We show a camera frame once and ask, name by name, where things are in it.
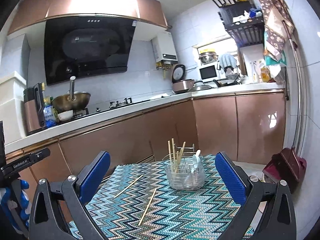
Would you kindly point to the bamboo chopstick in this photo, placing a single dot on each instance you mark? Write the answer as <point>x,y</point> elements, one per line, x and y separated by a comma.
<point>137,179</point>
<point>169,150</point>
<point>147,207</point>
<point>177,155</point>
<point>181,150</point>
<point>173,153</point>

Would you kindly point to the yellow oil bottle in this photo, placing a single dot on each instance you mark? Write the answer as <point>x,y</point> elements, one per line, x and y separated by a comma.
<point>265,74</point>

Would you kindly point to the blue gloved left hand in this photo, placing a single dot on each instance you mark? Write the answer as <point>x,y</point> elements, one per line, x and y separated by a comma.
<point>16,206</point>

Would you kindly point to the brass wok with handle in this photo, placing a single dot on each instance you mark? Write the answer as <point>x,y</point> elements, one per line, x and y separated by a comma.
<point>72,101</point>

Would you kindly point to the brown patterned hanging apron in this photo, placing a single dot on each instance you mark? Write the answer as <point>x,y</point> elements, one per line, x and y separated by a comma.
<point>278,26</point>

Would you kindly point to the white small bowl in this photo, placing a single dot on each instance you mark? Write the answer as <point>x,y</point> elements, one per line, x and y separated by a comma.
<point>64,116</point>

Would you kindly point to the clear wire utensil holder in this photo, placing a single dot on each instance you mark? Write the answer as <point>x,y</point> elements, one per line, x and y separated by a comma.
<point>184,167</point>

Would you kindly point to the copper rice cooker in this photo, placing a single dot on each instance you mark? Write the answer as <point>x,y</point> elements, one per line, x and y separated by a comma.
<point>179,83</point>

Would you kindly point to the metal broom handle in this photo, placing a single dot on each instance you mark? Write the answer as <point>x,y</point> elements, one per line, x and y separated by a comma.
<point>300,123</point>

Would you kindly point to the steel pot on microwave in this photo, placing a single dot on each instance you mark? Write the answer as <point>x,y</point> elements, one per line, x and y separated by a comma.
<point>208,57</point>

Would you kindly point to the dark red dustpan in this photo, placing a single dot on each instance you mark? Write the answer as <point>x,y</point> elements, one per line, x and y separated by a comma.
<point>286,166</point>

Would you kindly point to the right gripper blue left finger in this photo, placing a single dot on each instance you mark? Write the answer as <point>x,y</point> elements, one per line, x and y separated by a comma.
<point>91,176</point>

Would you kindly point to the black wall dish rack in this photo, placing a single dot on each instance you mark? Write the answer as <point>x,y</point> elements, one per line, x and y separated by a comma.
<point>242,21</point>

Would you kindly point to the white microwave oven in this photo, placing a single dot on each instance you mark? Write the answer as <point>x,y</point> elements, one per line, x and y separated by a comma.
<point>209,73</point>

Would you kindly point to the grey blue hanging towel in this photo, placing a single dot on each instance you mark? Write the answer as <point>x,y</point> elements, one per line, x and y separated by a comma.
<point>227,61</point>

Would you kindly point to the copper lower cabinets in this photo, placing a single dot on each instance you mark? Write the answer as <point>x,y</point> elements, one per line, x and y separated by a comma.
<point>249,126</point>

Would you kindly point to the black range hood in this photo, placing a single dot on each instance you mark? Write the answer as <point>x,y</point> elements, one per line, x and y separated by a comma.
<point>84,46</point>

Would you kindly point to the blue salt bag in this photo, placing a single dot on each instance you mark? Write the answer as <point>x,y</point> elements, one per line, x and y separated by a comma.
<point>50,116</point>

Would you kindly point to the steel pot lid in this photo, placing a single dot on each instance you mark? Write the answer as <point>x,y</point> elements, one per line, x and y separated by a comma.
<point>199,86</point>

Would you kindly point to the white water heater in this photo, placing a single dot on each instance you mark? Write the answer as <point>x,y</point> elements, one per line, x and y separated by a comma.
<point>164,48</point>

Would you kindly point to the black gas stove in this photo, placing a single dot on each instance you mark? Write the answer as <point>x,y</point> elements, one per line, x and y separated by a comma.
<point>112,105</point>

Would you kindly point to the zigzag knitted table mat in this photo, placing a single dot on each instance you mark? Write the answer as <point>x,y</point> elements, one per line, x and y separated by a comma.
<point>173,214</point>

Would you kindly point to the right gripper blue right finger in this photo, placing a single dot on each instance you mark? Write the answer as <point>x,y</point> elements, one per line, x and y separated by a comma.
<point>233,177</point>

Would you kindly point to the white spray bottle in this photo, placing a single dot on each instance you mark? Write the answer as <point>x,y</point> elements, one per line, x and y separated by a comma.
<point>254,72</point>

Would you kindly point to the copper black electric kettle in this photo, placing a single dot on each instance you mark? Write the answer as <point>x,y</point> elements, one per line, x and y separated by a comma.
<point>34,109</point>

